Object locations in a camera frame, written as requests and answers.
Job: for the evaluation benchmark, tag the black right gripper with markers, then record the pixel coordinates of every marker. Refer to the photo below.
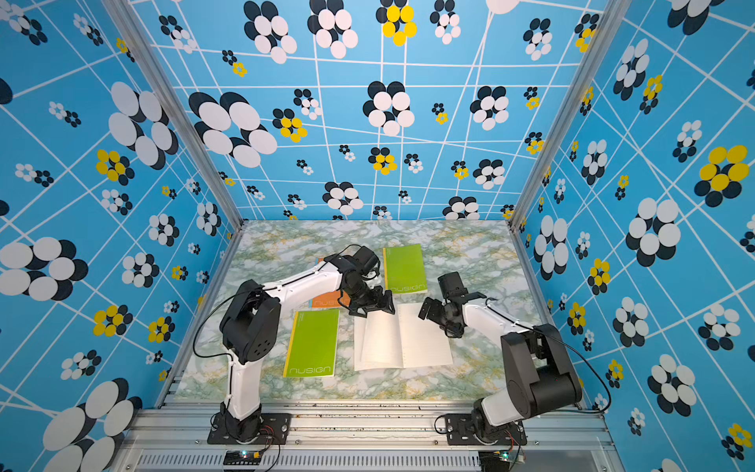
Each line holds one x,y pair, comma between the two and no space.
425,308

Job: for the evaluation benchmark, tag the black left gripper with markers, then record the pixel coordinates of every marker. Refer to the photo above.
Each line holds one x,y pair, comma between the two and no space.
374,306

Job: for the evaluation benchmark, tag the lined notebook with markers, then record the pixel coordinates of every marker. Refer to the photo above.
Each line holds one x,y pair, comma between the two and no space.
399,341

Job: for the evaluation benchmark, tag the orange cover notebook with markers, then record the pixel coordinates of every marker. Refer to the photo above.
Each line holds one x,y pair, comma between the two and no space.
326,301

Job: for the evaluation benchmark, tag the green cover notebook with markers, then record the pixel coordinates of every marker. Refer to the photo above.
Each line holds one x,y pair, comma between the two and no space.
404,270
313,343

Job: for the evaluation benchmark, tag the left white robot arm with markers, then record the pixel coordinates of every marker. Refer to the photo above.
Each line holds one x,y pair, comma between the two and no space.
250,324

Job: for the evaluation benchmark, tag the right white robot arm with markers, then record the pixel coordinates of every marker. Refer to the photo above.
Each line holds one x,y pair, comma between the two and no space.
539,374

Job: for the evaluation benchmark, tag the right controller board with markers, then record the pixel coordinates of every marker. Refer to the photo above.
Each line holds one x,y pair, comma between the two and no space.
494,462

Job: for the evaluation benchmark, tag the controller board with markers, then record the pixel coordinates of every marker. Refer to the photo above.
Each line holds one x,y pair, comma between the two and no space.
494,462
243,458

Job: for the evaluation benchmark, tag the left controller board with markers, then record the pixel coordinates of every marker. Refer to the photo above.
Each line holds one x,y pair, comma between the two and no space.
243,458

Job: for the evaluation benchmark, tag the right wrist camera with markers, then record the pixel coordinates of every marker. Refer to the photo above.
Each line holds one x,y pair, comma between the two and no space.
452,286

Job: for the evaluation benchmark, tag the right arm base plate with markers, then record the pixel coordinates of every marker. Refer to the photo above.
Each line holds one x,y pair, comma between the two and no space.
474,430

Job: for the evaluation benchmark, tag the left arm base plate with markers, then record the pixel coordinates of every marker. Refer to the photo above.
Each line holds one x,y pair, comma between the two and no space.
259,428

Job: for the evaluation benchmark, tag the aluminium frame rail front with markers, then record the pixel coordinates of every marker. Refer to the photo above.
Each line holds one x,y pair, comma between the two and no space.
365,435

